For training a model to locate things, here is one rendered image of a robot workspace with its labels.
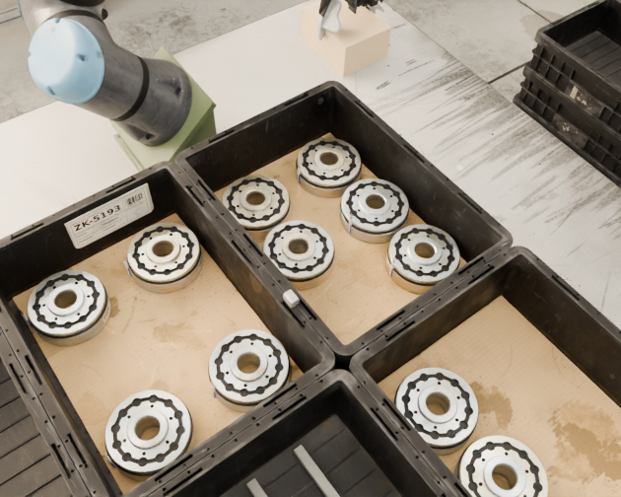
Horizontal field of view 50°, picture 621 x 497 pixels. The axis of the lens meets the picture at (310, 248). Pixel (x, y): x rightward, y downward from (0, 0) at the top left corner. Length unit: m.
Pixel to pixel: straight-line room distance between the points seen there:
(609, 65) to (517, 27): 0.98
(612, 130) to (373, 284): 1.01
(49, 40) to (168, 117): 0.22
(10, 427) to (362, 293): 0.49
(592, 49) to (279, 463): 1.53
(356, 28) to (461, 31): 1.42
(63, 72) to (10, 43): 1.82
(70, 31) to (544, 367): 0.82
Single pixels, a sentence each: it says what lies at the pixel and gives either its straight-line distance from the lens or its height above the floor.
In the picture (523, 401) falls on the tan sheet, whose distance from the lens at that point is 0.92.
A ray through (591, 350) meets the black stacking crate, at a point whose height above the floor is 0.88.
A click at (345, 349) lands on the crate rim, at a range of 0.79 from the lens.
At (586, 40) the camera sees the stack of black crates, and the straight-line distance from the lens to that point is 2.07.
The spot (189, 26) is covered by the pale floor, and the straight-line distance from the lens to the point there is 2.81.
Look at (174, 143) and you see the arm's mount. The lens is 1.19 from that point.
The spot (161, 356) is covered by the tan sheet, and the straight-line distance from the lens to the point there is 0.91.
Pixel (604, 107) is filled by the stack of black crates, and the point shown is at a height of 0.52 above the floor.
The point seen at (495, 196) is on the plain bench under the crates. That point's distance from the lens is 1.27.
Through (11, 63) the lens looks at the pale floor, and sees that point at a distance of 2.79.
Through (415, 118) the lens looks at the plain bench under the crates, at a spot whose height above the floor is 0.70.
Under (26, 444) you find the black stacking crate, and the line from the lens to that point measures 0.91.
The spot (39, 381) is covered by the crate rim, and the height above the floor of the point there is 0.92.
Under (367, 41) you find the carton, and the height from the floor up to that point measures 0.77.
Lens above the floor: 1.63
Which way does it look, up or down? 54 degrees down
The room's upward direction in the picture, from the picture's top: 2 degrees clockwise
